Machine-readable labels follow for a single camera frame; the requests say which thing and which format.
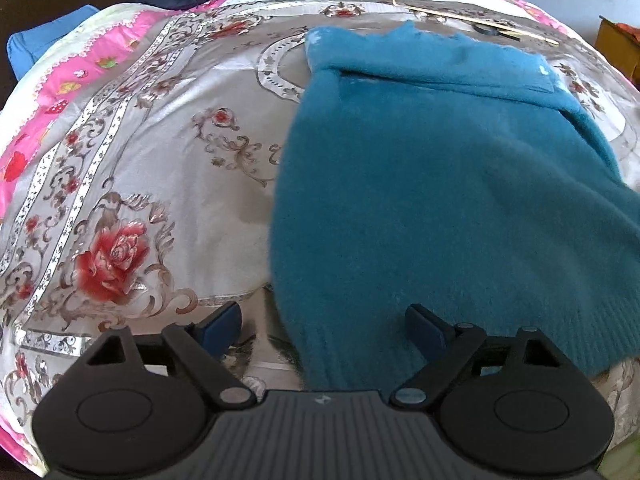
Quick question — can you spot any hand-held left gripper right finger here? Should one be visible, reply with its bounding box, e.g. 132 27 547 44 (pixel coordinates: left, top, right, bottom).
390 303 564 407

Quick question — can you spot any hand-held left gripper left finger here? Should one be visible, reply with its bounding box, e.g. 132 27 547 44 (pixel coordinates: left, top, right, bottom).
75 301 259 407

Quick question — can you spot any teal fuzzy sweater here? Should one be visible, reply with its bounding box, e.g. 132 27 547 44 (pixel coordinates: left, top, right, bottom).
268 21 640 392

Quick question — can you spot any floral satin bedspread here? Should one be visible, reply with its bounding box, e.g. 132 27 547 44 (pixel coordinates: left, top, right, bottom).
0 0 640 441

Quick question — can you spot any pink strawberry print quilt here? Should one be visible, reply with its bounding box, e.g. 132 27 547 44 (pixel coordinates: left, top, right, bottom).
0 0 241 466

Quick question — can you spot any thin wooden stick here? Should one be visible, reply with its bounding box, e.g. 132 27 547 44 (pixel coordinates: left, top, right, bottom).
392 0 560 46

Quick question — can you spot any blue pillow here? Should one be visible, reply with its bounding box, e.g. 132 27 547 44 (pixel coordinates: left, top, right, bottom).
7 4 100 81

